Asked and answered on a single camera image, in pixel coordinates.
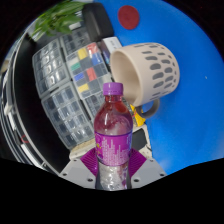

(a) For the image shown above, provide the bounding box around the black rectangular pad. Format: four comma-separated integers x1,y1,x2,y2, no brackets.
131,129,148,152

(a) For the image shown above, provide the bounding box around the large grey drawer cabinet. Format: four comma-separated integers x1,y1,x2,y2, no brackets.
41,83,96,149
32,38,73,99

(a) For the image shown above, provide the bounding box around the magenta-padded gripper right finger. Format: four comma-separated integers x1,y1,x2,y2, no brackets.
128,147,167,190

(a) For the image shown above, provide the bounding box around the beige mug with grey holes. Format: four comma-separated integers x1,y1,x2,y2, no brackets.
109,42,181,119

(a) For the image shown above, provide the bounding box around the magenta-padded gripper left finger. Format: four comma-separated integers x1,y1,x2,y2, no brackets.
59,147,99,190

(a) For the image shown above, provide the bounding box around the clear bottle with purple label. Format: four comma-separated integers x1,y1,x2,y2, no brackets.
93,82,134,191

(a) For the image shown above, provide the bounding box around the small grey drawer cabinet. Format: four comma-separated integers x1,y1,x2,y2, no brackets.
61,28,89,56
82,91,108,119

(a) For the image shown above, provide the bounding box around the flat round red coaster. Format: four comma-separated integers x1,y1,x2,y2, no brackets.
117,5,141,31

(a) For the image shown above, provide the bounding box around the yellow multimeter with red leads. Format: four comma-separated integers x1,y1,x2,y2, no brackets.
129,103,147,128

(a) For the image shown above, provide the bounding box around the black case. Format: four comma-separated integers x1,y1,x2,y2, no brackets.
82,3,115,43

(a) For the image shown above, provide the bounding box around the green potted plant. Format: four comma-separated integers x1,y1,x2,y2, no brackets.
29,1,88,41

